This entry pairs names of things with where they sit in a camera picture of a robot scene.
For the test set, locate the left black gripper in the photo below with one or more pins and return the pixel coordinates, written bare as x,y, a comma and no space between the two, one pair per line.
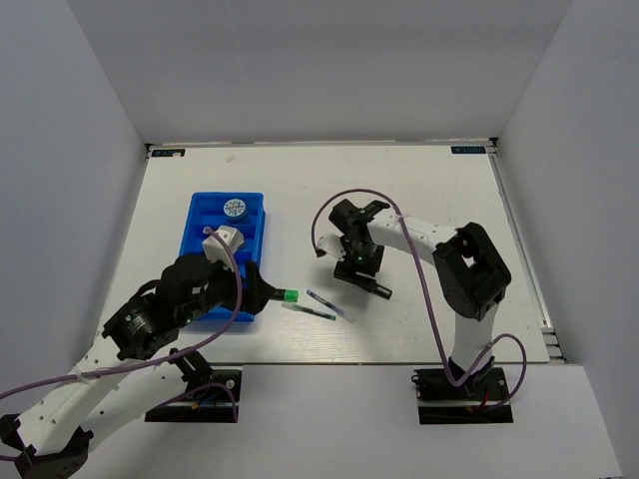
259,291

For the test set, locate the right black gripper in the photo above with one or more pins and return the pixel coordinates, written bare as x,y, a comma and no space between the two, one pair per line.
348,268

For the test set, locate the green cap highlighter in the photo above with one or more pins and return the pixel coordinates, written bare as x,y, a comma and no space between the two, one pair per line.
286,295

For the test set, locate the green refill pen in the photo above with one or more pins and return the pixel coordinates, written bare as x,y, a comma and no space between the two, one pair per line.
309,311

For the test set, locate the blue ink refill pen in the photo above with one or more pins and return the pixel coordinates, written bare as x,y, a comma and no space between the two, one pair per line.
334,308

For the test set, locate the blue cleaning gel jar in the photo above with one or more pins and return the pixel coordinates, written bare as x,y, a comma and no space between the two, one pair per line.
235,210

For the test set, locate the purple cap highlighter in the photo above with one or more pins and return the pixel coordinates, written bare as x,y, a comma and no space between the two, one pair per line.
382,292

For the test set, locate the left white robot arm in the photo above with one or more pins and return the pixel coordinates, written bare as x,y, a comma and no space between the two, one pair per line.
121,376

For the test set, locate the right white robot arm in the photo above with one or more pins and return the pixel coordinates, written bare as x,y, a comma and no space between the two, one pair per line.
473,276

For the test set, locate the right corner label sticker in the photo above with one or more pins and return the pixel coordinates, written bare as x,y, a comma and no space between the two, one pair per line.
468,150

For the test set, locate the corner label sticker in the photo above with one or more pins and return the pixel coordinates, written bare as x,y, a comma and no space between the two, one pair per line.
468,150
168,153

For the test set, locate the left corner label sticker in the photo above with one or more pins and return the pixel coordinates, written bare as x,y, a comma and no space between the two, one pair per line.
168,153

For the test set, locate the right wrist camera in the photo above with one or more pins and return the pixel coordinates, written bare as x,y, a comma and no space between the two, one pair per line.
330,245

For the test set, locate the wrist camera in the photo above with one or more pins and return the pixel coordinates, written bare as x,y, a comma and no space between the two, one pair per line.
221,244
330,245

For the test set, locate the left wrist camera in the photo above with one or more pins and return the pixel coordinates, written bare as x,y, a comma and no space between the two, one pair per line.
221,244

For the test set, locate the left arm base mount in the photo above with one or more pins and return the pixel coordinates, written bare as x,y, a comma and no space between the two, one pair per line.
214,401

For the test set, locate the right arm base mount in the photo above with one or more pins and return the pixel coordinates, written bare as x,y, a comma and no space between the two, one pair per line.
439,403

